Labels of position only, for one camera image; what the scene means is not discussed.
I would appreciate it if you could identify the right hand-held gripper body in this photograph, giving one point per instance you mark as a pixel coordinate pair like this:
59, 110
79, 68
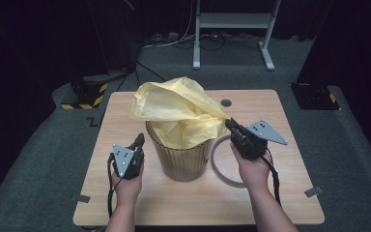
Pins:
251, 145

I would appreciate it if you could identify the black yellow striped base block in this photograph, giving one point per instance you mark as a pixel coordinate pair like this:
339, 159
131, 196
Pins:
87, 95

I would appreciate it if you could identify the person's left hand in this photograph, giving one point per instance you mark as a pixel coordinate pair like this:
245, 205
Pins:
127, 190

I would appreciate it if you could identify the dark power strip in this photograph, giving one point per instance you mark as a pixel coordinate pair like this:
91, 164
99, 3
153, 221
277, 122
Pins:
161, 37

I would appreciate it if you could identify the yellow plastic trash bag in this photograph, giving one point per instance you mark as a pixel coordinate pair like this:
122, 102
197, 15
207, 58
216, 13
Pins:
174, 109

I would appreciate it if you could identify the grey tape piece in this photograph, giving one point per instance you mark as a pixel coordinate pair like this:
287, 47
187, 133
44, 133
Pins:
81, 198
313, 191

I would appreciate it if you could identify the white metal stand frame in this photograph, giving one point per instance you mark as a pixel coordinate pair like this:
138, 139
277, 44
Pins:
235, 20

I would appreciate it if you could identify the brown translucent trash bin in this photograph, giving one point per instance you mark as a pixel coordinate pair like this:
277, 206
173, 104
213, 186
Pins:
180, 164

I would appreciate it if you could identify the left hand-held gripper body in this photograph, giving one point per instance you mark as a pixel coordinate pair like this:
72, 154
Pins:
128, 164

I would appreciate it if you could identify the person's right hand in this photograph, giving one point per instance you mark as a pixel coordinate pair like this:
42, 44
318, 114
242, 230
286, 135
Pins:
254, 174

